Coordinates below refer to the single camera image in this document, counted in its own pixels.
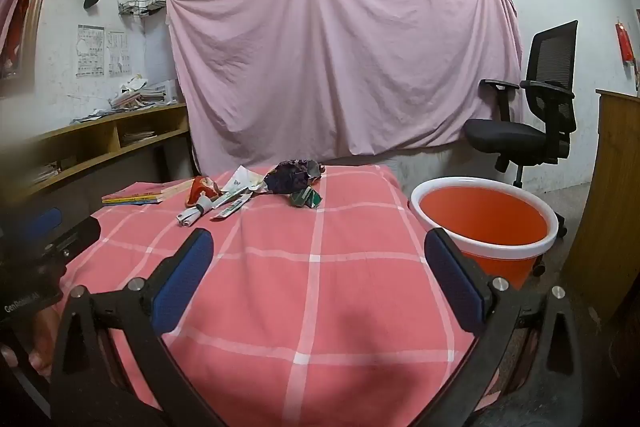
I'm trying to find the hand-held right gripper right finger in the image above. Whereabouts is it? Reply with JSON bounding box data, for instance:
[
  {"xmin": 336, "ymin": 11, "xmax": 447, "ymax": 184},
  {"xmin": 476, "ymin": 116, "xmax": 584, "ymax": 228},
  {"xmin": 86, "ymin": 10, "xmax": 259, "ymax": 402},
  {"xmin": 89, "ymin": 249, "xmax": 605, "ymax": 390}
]
[{"xmin": 424, "ymin": 228, "xmax": 583, "ymax": 427}]

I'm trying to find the red crumpled wrapper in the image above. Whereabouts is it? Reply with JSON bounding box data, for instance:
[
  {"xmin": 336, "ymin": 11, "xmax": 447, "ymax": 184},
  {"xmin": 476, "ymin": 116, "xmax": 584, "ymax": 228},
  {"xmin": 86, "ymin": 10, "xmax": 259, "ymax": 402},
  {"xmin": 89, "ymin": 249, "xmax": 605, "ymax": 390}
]
[{"xmin": 186, "ymin": 175, "xmax": 221, "ymax": 208}]

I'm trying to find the pink checked tablecloth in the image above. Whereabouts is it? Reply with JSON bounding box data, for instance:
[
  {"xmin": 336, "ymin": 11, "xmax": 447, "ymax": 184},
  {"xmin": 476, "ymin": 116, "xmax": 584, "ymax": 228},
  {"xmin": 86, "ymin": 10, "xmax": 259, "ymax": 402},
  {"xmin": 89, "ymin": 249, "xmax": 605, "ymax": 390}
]
[{"xmin": 50, "ymin": 164, "xmax": 481, "ymax": 427}]

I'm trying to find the stack of books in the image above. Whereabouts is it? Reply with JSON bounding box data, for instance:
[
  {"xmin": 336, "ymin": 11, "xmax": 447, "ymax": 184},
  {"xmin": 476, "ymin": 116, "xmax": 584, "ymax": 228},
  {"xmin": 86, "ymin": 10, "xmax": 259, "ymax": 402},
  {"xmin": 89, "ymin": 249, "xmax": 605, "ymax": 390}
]
[{"xmin": 101, "ymin": 179, "xmax": 193, "ymax": 205}]

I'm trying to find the rolled white paper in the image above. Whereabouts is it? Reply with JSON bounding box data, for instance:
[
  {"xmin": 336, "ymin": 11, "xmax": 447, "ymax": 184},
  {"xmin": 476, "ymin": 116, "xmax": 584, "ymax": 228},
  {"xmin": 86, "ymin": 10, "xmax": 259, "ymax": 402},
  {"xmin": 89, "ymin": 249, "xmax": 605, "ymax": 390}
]
[{"xmin": 176, "ymin": 196, "xmax": 215, "ymax": 228}]

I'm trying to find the wire wall rack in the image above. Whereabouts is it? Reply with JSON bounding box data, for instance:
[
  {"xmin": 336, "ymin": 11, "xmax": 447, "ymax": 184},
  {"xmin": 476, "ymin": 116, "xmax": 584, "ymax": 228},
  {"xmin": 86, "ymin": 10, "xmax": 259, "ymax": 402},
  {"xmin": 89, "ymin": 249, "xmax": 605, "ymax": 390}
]
[{"xmin": 118, "ymin": 0, "xmax": 168, "ymax": 16}]

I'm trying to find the yellow paperback book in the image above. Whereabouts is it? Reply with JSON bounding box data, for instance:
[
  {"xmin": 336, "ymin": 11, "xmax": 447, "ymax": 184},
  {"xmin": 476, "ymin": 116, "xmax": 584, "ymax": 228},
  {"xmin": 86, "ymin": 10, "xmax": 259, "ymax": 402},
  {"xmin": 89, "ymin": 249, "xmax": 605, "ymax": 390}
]
[{"xmin": 102, "ymin": 197, "xmax": 163, "ymax": 206}]

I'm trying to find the printed paper wall chart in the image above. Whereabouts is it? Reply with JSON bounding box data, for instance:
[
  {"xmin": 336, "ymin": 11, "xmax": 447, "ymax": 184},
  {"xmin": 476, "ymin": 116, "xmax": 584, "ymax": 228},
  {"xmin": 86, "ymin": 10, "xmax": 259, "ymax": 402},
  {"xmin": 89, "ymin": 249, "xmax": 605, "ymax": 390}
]
[
  {"xmin": 106, "ymin": 30, "xmax": 132, "ymax": 76},
  {"xmin": 76, "ymin": 25, "xmax": 106, "ymax": 78}
]

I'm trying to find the purple crumpled wrapper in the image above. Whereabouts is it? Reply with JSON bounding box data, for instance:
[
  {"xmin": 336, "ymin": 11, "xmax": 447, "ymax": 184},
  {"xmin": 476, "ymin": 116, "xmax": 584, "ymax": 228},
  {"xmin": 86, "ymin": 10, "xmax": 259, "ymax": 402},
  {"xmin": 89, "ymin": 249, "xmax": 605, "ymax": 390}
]
[{"xmin": 263, "ymin": 159, "xmax": 327, "ymax": 195}]

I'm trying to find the green crumpled wrapper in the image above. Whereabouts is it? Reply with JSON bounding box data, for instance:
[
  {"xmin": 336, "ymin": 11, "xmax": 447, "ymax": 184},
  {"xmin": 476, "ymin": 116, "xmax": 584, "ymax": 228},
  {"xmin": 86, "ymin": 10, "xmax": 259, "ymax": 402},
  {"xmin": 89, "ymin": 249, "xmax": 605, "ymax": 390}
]
[{"xmin": 289, "ymin": 187, "xmax": 323, "ymax": 210}]

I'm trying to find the red hanging ornament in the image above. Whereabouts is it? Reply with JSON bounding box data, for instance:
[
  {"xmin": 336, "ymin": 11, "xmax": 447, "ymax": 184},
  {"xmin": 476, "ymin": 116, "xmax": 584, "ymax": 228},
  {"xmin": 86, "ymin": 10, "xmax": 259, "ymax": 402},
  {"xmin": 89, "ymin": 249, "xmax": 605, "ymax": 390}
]
[{"xmin": 615, "ymin": 19, "xmax": 636, "ymax": 66}]

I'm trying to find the white toothpaste tube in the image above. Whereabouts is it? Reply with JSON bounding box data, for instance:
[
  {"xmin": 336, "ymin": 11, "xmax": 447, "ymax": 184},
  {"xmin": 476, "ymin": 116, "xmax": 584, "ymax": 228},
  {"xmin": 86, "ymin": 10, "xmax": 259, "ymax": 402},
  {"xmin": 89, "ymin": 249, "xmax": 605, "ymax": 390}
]
[{"xmin": 210, "ymin": 189, "xmax": 256, "ymax": 222}]

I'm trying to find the person's left hand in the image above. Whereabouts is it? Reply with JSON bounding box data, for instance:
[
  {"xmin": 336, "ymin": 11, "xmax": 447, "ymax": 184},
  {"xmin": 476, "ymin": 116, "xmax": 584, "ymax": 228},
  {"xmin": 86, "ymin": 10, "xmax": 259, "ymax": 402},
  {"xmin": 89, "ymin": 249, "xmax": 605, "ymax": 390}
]
[{"xmin": 27, "ymin": 307, "xmax": 63, "ymax": 370}]

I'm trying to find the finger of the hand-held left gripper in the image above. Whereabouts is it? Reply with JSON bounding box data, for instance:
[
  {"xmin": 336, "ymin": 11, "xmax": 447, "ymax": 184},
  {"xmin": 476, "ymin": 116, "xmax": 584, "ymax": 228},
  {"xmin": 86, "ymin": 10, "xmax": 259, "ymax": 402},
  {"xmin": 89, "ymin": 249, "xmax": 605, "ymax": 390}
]
[
  {"xmin": 15, "ymin": 207, "xmax": 64, "ymax": 249},
  {"xmin": 45, "ymin": 216, "xmax": 102, "ymax": 265}
]

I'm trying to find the pile of books and papers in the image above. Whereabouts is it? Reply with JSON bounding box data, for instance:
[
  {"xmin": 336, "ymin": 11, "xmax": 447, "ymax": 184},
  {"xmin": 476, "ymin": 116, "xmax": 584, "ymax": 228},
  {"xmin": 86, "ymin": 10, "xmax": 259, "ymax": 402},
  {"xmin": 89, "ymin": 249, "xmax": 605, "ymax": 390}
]
[{"xmin": 72, "ymin": 77, "xmax": 181, "ymax": 124}]

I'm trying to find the pink hanging bed sheet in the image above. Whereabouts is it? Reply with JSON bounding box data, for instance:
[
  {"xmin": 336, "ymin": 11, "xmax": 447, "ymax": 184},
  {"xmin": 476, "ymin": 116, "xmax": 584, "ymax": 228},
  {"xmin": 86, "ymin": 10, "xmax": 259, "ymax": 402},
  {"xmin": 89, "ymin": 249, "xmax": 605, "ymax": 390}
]
[{"xmin": 166, "ymin": 0, "xmax": 523, "ymax": 175}]

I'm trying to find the white paper packet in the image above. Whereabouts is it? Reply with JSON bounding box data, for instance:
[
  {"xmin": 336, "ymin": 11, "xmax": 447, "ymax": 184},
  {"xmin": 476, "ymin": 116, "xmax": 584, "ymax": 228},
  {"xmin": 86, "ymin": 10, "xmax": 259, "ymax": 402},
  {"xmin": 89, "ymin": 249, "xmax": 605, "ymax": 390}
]
[{"xmin": 220, "ymin": 165, "xmax": 266, "ymax": 195}]

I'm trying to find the orange bucket with white rim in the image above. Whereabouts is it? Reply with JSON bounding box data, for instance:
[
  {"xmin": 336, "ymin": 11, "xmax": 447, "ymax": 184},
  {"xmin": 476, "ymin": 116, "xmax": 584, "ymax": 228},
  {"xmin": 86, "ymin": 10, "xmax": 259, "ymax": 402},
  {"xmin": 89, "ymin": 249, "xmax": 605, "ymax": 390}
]
[{"xmin": 410, "ymin": 177, "xmax": 559, "ymax": 292}]

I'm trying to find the wooden shelf desk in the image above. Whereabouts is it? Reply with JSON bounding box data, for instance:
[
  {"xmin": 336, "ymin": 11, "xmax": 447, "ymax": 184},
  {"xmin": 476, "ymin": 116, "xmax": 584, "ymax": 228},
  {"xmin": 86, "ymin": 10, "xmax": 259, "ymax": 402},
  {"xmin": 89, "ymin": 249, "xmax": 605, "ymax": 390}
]
[{"xmin": 10, "ymin": 103, "xmax": 193, "ymax": 202}]

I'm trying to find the black mesh office chair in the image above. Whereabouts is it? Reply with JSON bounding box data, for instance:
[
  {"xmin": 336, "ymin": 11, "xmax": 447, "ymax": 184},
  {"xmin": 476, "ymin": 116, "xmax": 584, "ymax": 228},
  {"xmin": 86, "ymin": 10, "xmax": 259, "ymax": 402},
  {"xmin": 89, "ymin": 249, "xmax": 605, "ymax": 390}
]
[{"xmin": 464, "ymin": 20, "xmax": 579, "ymax": 279}]

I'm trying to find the brown wooden cabinet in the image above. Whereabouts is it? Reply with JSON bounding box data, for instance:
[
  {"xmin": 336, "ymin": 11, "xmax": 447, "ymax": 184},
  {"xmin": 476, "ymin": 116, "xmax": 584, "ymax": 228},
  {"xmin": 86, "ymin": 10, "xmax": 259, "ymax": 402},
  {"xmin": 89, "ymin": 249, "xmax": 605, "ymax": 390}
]
[{"xmin": 560, "ymin": 89, "xmax": 640, "ymax": 323}]

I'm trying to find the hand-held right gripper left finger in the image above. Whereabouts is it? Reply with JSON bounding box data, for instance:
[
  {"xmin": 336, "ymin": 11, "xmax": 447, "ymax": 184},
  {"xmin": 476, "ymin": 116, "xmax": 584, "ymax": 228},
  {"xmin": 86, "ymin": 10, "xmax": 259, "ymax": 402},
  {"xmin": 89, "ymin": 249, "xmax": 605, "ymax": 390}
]
[{"xmin": 50, "ymin": 228, "xmax": 226, "ymax": 427}]

